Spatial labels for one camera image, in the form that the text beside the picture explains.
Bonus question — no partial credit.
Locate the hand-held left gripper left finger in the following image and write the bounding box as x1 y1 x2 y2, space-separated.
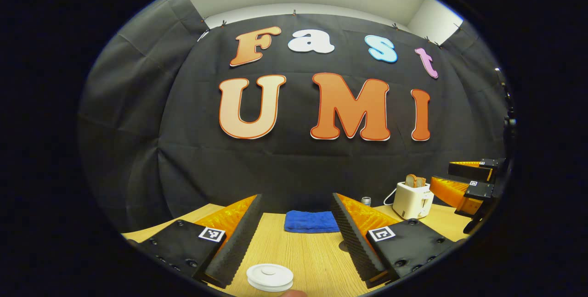
125 194 264 289

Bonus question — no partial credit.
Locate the white toaster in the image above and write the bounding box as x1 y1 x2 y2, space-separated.
392 181 435 220

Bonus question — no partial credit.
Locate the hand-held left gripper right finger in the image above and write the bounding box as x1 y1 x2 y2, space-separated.
331 192 456 289

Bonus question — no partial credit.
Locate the blue cloth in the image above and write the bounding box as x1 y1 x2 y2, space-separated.
284 210 341 234

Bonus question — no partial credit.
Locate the white teacup lid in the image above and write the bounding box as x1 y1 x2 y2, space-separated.
246 263 294 288

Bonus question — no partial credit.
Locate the black backdrop cloth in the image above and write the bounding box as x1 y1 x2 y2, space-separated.
78 0 513 233

